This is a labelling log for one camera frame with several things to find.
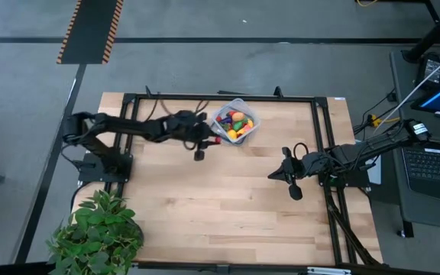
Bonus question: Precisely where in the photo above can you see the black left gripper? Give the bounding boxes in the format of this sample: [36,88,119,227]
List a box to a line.
[164,109,222,162]

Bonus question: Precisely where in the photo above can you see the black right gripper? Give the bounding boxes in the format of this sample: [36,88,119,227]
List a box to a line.
[267,147,320,202]

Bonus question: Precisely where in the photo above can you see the clear plastic tupperware container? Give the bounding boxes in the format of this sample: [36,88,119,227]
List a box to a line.
[210,97,261,147]

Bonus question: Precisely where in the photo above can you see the green leafy plant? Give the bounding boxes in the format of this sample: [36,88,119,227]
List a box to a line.
[45,189,145,275]

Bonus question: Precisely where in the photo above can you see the grey side desk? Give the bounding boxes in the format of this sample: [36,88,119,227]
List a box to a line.
[389,49,440,232]

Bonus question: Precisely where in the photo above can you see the black laptop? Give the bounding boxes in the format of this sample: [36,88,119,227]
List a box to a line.
[402,143,440,203]

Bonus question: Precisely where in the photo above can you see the black mat with hazard stripes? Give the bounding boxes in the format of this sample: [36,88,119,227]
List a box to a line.
[56,0,125,65]

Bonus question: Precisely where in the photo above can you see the black power adapter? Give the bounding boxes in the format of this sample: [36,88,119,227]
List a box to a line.
[414,52,440,89]

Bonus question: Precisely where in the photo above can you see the black stand base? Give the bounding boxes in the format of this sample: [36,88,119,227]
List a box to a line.
[401,0,440,64]

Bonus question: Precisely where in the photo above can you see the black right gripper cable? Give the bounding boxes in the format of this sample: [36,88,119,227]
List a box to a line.
[293,142,309,160]

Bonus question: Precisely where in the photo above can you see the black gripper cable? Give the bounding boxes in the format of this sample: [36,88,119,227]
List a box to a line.
[293,142,309,160]
[143,91,210,123]

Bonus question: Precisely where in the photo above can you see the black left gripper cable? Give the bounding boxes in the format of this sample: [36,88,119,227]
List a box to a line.
[143,91,210,123]

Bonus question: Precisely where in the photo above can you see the black aluminium table frame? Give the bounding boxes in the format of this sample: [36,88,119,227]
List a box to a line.
[105,92,358,274]

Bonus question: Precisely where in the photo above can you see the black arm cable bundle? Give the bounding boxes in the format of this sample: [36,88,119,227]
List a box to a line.
[325,186,383,267]

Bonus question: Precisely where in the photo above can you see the silver aluminium extrusion post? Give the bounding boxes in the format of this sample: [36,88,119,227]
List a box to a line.
[306,266,353,275]

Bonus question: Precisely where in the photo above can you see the yellow plug cable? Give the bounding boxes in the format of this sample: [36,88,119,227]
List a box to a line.
[368,114,401,129]

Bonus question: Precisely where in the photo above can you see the white cable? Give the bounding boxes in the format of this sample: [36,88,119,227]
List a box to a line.
[372,44,440,131]

